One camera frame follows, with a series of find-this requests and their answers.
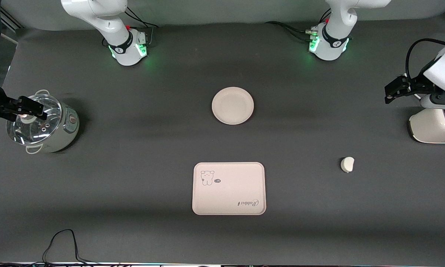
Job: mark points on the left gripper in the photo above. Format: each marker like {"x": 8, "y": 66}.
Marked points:
{"x": 419, "y": 85}

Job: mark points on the small white steamed bun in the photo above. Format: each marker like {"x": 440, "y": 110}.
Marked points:
{"x": 347, "y": 164}

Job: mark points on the round beige plate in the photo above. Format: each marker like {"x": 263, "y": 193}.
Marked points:
{"x": 232, "y": 105}

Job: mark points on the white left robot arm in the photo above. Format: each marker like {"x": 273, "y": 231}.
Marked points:
{"x": 335, "y": 40}

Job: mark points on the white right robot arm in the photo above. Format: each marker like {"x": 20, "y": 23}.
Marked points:
{"x": 107, "y": 22}

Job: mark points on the beige rectangular rabbit tray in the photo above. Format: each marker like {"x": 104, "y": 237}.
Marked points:
{"x": 229, "y": 193}

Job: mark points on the glass pot lid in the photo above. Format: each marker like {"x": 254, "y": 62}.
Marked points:
{"x": 29, "y": 128}

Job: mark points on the pale green electric pot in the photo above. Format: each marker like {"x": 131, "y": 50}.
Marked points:
{"x": 65, "y": 129}

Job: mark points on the cream white toaster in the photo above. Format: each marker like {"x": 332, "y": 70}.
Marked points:
{"x": 433, "y": 128}

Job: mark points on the aluminium frame rail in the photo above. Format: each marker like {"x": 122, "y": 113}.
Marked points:
{"x": 11, "y": 19}

